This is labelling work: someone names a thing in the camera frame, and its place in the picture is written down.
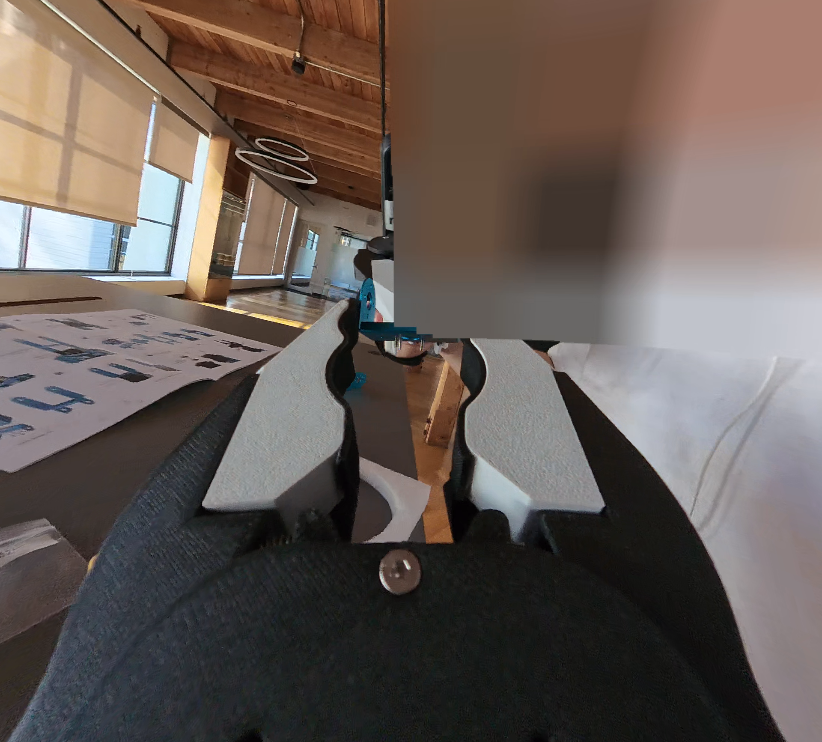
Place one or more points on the black wall pipe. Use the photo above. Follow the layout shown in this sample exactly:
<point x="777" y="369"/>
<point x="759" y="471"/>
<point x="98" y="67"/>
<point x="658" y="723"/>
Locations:
<point x="128" y="22"/>

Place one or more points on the metal ceiling conduit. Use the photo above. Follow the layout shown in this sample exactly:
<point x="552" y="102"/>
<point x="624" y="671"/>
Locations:
<point x="298" y="29"/>

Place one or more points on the small blue metal bracket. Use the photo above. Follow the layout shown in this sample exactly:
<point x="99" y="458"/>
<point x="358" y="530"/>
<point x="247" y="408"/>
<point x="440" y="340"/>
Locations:
<point x="358" y="383"/>

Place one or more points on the black ceiling pipe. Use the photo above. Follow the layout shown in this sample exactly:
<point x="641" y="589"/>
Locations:
<point x="382" y="16"/>

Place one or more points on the printed instruction sheet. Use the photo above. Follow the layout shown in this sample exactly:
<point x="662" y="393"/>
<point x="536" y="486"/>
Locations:
<point x="96" y="376"/>

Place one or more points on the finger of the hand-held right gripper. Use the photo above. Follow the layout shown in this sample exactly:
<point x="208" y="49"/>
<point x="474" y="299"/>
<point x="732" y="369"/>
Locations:
<point x="385" y="286"/>

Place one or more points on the blue metal u-shaped bracket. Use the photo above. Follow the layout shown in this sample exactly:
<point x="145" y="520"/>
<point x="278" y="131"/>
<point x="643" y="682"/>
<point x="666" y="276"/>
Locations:
<point x="368" y="305"/>

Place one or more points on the white paper with grey shape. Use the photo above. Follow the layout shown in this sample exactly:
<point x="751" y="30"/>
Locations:
<point x="401" y="498"/>

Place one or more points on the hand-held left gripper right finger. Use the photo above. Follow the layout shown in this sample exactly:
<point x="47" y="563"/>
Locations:
<point x="526" y="434"/>

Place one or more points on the person's white t-shirt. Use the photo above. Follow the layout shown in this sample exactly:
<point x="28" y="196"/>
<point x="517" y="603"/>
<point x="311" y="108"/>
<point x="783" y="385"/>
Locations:
<point x="706" y="466"/>

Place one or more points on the wooden desk leg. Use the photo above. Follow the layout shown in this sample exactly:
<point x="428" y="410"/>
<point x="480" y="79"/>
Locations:
<point x="444" y="408"/>

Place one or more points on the grey desk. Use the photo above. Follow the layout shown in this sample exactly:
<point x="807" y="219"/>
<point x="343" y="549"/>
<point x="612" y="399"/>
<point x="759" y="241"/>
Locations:
<point x="128" y="485"/>

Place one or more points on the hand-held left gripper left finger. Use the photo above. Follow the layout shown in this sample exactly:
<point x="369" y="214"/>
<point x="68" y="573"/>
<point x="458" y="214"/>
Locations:
<point x="282" y="427"/>

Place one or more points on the clear plastic bag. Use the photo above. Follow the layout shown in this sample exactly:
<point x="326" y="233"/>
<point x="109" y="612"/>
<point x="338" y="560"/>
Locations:
<point x="32" y="575"/>

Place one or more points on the beige roller blind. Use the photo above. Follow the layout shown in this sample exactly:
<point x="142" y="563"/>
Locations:
<point x="64" y="112"/>
<point x="172" y="145"/>
<point x="262" y="222"/>

